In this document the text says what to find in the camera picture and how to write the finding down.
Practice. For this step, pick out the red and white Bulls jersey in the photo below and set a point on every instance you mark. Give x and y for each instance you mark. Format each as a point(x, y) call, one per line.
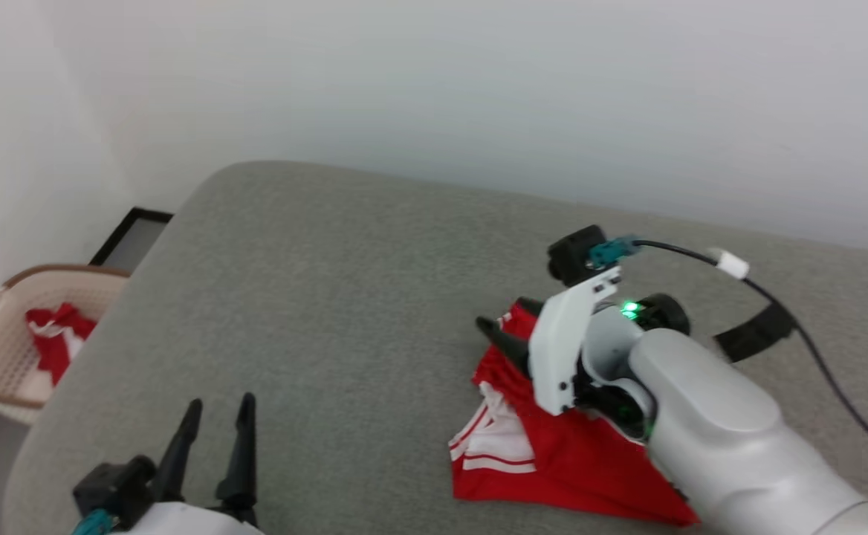
point(575, 461)

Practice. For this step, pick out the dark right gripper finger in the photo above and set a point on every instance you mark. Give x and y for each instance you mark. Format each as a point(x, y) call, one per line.
point(507, 345)
point(530, 306)

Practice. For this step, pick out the red garment in basket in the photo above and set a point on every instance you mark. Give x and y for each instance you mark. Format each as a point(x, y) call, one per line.
point(59, 342)

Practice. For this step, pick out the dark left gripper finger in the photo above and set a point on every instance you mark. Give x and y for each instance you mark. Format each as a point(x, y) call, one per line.
point(239, 461)
point(180, 453)

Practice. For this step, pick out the black skirting strip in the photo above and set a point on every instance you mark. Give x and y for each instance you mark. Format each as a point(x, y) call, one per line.
point(133, 234)

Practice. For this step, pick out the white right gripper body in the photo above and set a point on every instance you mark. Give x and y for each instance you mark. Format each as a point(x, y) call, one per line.
point(560, 349)

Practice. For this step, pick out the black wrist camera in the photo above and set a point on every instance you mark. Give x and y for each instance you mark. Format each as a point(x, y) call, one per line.
point(114, 487)
point(574, 256)

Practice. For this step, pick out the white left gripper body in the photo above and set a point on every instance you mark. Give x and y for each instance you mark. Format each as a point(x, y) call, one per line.
point(181, 520)

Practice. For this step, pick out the grey fabric sofa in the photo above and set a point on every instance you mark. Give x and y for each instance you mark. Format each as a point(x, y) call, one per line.
point(330, 297)

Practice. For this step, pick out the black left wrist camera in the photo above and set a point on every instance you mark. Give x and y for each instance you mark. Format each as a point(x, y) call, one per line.
point(114, 487)

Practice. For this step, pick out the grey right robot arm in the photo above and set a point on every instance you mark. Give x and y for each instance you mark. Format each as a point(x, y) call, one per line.
point(731, 438)

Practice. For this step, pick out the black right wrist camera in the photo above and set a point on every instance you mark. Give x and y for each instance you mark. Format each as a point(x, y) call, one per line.
point(574, 256)

